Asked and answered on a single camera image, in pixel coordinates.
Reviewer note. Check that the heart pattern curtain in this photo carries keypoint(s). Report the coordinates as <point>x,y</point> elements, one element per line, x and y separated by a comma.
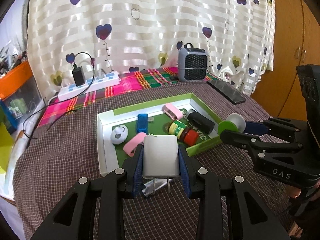
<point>131,35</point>

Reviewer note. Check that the green white cardboard box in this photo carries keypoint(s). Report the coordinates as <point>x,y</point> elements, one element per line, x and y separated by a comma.
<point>112,156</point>

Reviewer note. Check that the black rectangular device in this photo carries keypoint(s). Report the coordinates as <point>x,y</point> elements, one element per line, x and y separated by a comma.
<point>199,121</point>

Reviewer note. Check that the brown jar red lid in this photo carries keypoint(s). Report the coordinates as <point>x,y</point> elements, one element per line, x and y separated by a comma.
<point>183,132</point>

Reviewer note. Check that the pink folding clip front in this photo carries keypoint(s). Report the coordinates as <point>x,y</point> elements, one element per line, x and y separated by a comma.
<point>130,147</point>

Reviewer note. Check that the silver metal lighter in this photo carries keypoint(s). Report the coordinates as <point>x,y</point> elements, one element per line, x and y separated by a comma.
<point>152,186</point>

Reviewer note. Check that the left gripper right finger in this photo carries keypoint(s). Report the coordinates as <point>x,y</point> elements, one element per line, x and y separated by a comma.
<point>248,216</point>

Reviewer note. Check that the black power adapter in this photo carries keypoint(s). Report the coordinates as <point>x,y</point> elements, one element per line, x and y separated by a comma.
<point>78,75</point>

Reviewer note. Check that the black smartphone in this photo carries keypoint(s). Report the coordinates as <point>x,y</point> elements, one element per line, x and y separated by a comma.
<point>227,91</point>

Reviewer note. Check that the blue usb tester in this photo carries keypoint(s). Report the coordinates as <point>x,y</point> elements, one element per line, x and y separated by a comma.
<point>142,123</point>

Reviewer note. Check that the white power strip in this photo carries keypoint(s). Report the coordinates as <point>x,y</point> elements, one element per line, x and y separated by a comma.
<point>71,91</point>

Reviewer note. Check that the orange lid storage bin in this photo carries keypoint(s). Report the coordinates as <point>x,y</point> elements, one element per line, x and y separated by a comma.
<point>20,97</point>

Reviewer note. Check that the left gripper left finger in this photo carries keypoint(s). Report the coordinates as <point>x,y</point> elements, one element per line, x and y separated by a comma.
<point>73,215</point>

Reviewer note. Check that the green white spool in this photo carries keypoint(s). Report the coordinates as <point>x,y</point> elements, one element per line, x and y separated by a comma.
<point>234,122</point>

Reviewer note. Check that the white smiley face gadget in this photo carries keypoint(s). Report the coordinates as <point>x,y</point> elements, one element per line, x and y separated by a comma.
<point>119,134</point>

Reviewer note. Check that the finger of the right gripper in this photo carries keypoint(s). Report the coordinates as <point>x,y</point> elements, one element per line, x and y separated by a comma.
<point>290,149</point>
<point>270,127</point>

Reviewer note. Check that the wooden cabinet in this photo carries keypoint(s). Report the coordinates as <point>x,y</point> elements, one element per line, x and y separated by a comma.
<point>296,42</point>

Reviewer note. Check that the grey portable fan heater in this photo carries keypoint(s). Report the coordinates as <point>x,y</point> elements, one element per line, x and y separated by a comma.
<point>192,63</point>

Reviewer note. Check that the white wall charger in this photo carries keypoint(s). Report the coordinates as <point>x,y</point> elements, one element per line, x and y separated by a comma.
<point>160,157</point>

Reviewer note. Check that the person right hand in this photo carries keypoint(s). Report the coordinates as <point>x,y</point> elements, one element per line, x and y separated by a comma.
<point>296,185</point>

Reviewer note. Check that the colourful plaid cloth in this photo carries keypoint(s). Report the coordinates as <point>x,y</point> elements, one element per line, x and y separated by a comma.
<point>129,82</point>

